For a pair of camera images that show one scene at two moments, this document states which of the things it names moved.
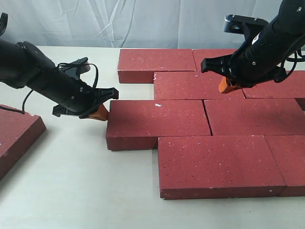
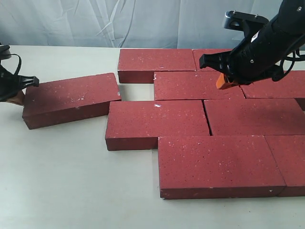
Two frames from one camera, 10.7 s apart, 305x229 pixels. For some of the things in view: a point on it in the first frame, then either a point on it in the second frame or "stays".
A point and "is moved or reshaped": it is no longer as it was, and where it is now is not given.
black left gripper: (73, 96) → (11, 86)
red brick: (215, 167) stays
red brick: (137, 124) stays
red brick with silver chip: (18, 131) is moved or reshaped
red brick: (190, 85) stays
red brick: (138, 65) stays
